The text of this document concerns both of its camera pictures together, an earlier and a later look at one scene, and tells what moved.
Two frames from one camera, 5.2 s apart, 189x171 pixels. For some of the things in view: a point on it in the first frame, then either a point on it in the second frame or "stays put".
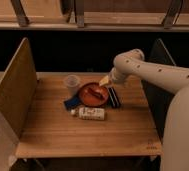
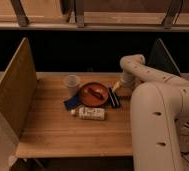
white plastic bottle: [89, 113] stays put
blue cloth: [71, 103] stays put
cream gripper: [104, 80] -> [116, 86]
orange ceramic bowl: [93, 95] stays put
